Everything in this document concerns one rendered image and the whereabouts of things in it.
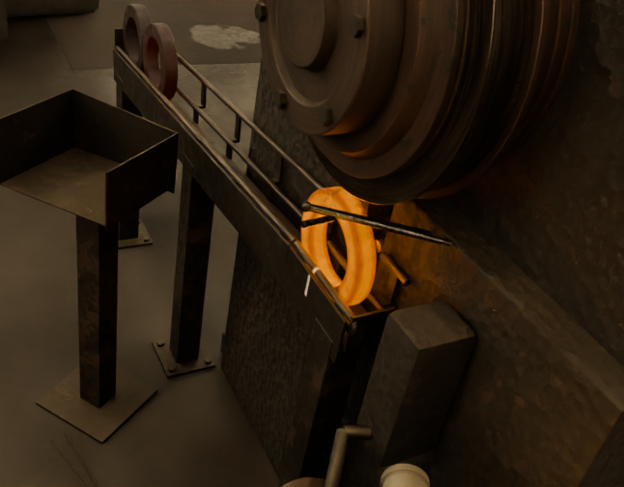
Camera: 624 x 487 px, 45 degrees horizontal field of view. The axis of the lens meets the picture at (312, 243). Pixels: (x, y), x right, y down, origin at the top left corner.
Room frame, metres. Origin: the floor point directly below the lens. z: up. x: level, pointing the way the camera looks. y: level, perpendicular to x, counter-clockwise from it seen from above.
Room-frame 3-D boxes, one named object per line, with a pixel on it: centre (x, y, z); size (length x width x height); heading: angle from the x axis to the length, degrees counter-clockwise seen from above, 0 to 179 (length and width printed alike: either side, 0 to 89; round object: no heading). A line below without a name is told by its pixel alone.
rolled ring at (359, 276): (0.95, -0.04, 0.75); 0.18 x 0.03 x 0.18; 32
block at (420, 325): (0.76, -0.18, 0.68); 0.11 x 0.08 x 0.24; 123
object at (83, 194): (1.22, 0.45, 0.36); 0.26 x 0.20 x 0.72; 68
